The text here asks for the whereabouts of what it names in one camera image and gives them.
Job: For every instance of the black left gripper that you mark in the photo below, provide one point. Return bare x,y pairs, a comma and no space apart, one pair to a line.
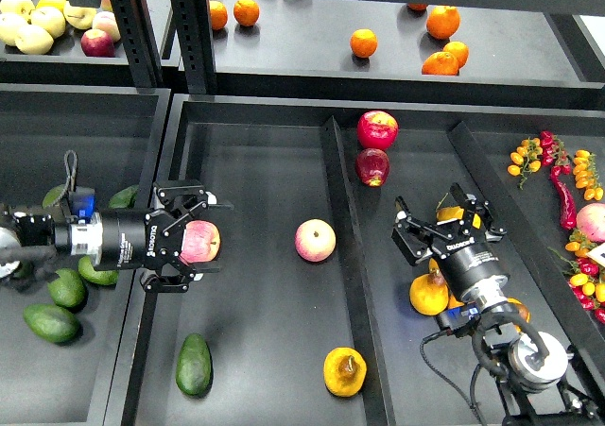
153,239

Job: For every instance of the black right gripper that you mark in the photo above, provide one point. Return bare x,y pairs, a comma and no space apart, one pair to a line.
471,269

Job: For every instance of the dark green avocado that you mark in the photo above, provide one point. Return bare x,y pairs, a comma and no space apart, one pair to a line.
194,366

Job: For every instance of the yellow pear with stem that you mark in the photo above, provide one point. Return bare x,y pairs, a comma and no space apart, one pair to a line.
344,372

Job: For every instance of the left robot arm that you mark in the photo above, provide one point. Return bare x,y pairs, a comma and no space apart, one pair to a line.
37,235

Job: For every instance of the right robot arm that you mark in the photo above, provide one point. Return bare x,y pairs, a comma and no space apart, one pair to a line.
528,367

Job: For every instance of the yellow pear upper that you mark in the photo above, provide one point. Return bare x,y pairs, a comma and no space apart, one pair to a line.
448,213

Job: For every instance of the green avocado tray edge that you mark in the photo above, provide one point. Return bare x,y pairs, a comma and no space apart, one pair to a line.
124,199

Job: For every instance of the yellow pear left cluster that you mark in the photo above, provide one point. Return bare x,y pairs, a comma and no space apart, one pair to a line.
428,294

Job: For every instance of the yellow pear cluster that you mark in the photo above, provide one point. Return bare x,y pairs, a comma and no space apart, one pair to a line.
521,308
428,294

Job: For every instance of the green avocado small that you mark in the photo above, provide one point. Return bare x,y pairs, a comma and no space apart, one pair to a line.
99,277

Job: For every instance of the yellow pear right cluster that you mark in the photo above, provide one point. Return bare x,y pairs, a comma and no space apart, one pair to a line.
521,308

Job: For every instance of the green avocado lower middle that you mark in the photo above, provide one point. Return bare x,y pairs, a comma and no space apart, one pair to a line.
67,290

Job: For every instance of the green avocado top left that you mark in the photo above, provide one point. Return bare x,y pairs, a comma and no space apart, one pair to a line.
56,196

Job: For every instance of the green avocado bottom left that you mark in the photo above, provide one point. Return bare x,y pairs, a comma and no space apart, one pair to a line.
51,322

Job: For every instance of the pink apple left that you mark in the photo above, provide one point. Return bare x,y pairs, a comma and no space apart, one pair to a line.
200,243

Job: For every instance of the pink apple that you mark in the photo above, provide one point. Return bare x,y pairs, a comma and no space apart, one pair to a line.
315,240
200,243

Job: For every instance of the dark red apple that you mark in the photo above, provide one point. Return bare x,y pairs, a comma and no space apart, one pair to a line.
372,167

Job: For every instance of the orange cherry tomato bunch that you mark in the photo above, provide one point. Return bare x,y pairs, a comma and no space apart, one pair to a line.
525,160

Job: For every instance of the bright red apple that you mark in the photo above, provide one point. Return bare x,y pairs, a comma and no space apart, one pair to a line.
377,129

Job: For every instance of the black left tray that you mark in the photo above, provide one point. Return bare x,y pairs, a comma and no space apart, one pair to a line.
117,134

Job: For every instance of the red chili pepper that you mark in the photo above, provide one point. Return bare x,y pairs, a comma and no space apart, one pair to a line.
568,213

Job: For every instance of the red cherry tomato bunch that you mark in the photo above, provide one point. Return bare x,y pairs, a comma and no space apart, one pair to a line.
554,153

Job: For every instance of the pink apple centre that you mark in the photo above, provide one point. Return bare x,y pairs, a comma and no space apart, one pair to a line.
315,240

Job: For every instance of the pink peach right edge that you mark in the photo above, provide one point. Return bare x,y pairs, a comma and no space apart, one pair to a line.
590,222

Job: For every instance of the orange tomato bunch right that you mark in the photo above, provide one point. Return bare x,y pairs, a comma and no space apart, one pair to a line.
586,175

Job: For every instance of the mixed cherry tomatoes lower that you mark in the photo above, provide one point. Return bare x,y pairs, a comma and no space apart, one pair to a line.
584,275

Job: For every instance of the black divided centre tray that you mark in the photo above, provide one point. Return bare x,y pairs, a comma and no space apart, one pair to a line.
269,317

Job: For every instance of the orange on shelf front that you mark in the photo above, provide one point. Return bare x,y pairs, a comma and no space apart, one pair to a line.
441,63

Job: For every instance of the orange on shelf right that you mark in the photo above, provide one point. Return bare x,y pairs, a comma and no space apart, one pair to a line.
459,50

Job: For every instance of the orange on shelf centre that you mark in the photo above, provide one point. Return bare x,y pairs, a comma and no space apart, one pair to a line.
363,43

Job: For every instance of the large orange on shelf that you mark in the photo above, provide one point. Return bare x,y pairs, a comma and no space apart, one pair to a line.
443,22

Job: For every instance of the red apple on shelf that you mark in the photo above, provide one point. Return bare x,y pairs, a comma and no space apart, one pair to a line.
97,43

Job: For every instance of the orange on shelf left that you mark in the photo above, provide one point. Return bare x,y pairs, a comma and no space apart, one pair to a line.
218,15

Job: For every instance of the pink peach on shelf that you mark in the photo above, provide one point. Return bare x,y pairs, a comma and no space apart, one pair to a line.
106,21

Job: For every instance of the yellow apple with stem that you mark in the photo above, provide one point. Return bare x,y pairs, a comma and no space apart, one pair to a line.
79,17

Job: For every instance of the yellow apple front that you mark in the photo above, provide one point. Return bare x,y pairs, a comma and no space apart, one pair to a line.
33,40

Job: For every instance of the black shelf post right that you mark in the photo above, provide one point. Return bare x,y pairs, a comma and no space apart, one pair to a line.
194,31

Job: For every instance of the black shelf post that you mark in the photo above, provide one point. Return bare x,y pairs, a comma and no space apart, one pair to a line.
194,31
134,39

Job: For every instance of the black shelf post left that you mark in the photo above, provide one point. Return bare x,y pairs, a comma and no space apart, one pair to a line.
134,39

